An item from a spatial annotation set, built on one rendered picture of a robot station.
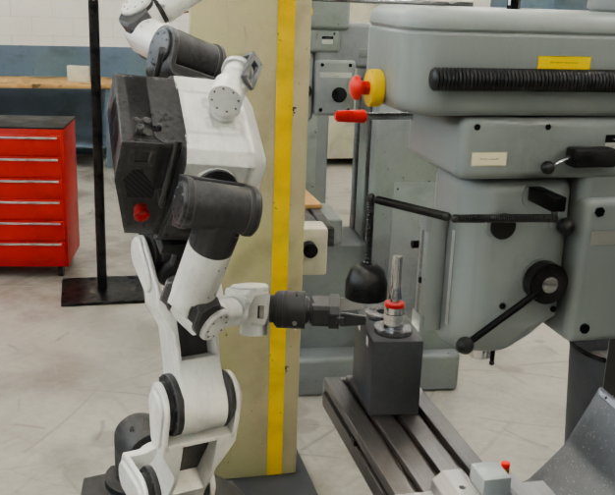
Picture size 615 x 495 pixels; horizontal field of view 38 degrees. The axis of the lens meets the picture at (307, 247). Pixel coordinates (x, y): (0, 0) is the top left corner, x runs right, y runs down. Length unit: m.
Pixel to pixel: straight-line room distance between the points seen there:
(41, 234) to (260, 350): 2.91
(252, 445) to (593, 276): 2.26
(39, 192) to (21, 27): 4.62
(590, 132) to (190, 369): 1.02
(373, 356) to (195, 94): 0.72
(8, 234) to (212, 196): 4.54
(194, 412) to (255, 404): 1.52
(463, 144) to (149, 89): 0.70
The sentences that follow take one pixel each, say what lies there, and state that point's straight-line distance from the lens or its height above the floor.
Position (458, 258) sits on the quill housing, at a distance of 1.52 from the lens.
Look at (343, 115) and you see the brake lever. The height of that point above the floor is 1.70.
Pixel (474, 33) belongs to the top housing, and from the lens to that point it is 1.38.
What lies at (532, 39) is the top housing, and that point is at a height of 1.85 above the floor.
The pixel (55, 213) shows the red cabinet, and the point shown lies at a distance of 6.03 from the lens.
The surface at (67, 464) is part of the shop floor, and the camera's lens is 3.90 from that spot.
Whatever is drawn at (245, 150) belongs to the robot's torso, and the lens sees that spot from 1.76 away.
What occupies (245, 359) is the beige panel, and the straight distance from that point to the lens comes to 3.44.
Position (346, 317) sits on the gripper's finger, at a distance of 2.04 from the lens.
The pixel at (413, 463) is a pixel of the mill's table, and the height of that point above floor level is 0.95.
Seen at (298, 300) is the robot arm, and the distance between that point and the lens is 2.06.
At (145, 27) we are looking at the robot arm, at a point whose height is 1.81.
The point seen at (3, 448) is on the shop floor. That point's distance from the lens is 4.07.
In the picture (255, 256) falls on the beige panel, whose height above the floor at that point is 0.95.
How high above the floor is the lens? 1.91
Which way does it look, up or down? 16 degrees down
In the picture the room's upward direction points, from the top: 2 degrees clockwise
